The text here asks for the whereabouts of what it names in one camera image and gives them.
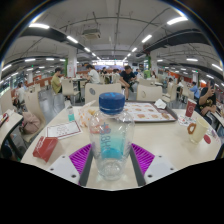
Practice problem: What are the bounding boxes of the ceiling air conditioner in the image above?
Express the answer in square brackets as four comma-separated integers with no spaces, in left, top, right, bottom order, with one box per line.
[81,28,102,40]

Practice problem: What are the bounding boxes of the cream chair with round hole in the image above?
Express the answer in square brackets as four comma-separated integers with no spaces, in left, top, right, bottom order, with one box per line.
[84,82,123,107]
[135,84,163,103]

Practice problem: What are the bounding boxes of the printed sticker sheet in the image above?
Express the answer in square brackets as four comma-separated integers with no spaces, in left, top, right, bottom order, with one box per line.
[177,114,196,127]

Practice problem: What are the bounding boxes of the clear blue-capped water bottle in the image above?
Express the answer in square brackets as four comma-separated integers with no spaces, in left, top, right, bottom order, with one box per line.
[88,92,136,181]

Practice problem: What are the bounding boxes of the crumpled white napkin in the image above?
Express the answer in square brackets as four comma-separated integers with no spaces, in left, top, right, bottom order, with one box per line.
[153,98,168,110]

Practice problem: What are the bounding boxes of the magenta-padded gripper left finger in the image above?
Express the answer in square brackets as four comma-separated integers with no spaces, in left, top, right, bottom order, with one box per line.
[46,143,98,188]

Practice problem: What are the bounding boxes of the flat round red coaster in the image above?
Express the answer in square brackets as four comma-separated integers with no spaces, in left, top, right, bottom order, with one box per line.
[203,133,212,145]

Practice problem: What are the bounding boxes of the pink bag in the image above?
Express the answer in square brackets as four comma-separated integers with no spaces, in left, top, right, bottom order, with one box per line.
[19,110,42,135]

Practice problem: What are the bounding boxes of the ceiling lights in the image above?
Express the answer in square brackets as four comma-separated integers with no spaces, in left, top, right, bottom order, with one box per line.
[1,15,224,73]

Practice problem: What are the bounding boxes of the cream neighbouring table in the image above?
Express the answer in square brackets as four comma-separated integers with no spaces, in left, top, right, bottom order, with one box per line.
[0,111,24,148]
[209,109,224,128]

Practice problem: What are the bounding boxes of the red paper cup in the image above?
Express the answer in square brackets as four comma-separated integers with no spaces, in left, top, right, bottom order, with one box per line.
[185,98,198,118]

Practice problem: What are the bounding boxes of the crumpled food wrapper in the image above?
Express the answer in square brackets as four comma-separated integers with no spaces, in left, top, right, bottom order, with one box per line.
[78,100,99,128]

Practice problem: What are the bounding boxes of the small clear sanitizer bottle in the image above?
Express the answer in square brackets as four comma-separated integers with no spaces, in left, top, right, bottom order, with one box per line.
[64,99,76,123]

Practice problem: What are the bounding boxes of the white printed card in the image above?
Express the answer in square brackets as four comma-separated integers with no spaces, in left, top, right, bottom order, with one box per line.
[44,119,83,140]

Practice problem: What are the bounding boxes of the red packet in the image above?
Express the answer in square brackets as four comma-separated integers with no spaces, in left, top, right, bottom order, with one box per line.
[32,135,59,163]

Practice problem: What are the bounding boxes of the brown food tray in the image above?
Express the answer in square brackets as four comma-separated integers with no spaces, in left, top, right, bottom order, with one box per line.
[123,101,178,123]

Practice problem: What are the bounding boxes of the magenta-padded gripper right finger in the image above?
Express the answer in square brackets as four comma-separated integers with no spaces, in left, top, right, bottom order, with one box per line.
[129,143,178,187]

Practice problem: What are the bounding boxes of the person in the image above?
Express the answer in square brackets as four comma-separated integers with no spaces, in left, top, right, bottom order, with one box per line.
[14,82,28,108]
[196,78,219,116]
[84,64,101,85]
[50,67,64,95]
[119,65,137,101]

